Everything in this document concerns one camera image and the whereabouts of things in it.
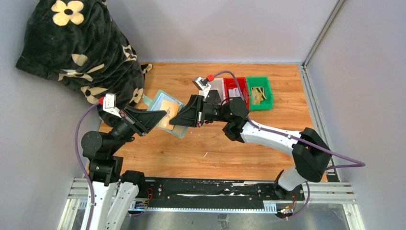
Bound gold card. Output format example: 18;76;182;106
157;100;180;130

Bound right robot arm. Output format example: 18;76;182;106
169;95;331;199

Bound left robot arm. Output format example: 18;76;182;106
81;106;167;230

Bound black cards in white bin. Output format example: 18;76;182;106
205;90;221;104

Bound white cards in red bin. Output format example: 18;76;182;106
227;88;241;98

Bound gold cards in green bin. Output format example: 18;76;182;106
251;87;267;104

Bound white plastic bin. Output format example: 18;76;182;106
205;78;226;104

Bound red plastic bin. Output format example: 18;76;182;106
223;77;250;109

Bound green plastic bin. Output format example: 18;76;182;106
246;76;274;111

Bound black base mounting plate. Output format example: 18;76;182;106
135;177;305;211

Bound black floral blanket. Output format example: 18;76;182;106
16;0;153;109

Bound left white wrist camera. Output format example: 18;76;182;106
99;93;121;117

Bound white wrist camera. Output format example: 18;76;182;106
99;93;121;117
192;74;214;99

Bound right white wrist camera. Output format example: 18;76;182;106
192;74;214;99

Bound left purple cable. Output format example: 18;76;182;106
74;96;107;230

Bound purple cable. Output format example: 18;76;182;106
74;96;107;230
207;70;366;220

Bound aluminium frame rail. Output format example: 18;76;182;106
58;177;365;230

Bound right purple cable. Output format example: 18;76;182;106
207;70;366;220

